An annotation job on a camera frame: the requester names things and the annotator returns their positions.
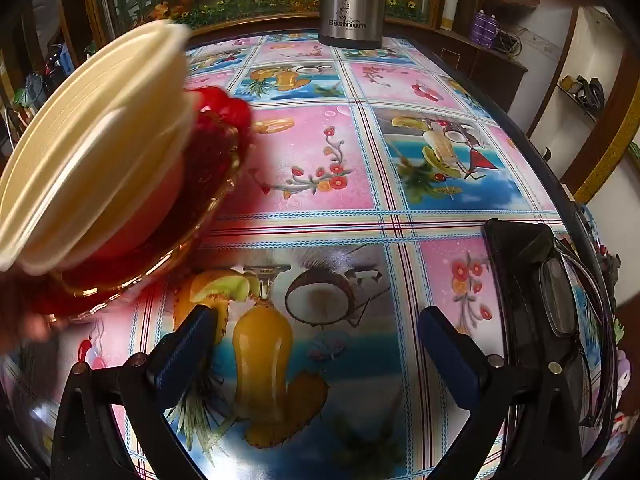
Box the black-framed glasses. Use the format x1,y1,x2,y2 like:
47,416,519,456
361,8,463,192
537,240,618,426

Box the large cream bowl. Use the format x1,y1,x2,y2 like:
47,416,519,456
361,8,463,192
0,20,193,266

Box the stainless steel thermos jug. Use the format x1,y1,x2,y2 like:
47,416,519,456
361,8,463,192
317,0,386,48

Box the medium cream bowl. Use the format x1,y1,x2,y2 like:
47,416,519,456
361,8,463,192
15,87,201,273

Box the red gold-rimmed plate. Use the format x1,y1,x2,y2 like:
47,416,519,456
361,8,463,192
50,85,256,306

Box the black flat case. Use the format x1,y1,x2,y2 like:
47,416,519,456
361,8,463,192
482,217,608,466

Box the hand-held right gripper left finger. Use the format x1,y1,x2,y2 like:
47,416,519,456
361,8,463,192
50,304,219,480

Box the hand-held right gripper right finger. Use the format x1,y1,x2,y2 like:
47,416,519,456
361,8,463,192
417,306,586,480

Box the tangled cable bundle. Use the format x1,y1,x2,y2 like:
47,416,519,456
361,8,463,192
495,30,523,53

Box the small wooden cabinet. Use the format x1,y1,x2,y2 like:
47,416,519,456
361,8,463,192
430,25,528,111

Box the large red glass plate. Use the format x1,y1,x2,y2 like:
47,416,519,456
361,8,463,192
0,85,256,321

